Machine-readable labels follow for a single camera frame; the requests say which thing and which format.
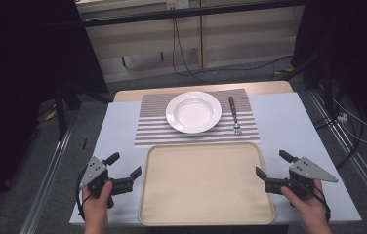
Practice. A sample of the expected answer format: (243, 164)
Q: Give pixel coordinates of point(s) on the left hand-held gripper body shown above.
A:
(94, 172)

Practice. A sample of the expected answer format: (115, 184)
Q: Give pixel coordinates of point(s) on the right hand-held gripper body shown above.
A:
(305, 174)

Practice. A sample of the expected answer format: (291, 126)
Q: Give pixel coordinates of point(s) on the person's right hand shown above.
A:
(305, 206)

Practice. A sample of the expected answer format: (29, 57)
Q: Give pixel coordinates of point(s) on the person's left hand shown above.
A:
(96, 204)

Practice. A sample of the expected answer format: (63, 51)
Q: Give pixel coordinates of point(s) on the white table cover board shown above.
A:
(285, 123)

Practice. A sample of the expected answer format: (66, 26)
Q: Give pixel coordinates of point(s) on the grey striped placemat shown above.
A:
(154, 128)

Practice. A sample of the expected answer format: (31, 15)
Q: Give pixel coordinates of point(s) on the beige plastic tray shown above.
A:
(204, 185)

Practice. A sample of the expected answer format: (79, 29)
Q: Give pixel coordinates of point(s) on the white power adapter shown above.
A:
(342, 117)

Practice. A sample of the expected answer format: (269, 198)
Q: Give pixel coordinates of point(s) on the black metal stand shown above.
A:
(61, 110)

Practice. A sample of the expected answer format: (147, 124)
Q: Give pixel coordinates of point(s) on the white deep plate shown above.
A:
(193, 112)

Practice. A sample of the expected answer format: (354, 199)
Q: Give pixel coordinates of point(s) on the black curtain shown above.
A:
(19, 81)
(350, 48)

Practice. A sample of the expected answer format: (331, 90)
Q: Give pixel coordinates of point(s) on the beige cabinet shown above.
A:
(236, 42)

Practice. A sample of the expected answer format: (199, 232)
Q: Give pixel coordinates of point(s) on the metal floor rail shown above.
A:
(350, 152)
(46, 182)

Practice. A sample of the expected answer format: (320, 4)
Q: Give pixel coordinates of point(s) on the white wall socket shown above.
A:
(178, 4)

